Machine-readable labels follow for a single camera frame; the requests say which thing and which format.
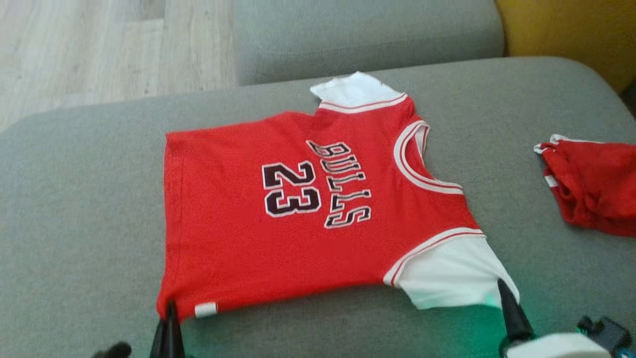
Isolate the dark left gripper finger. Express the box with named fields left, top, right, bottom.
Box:
left=149, top=300, right=185, bottom=358

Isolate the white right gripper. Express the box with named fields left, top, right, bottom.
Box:
left=497, top=278, right=613, bottom=358

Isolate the red Bulls basketball jersey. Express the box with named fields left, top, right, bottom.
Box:
left=157, top=71, right=521, bottom=323

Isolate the red shorts white waistband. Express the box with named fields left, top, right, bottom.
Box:
left=534, top=134, right=636, bottom=237

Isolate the grey sofa seat cushion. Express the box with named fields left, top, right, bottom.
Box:
left=0, top=56, right=636, bottom=358

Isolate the yellow upholstered object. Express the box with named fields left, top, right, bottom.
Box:
left=494, top=0, right=636, bottom=95

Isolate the grey sofa back cushion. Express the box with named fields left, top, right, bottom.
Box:
left=233, top=0, right=505, bottom=86

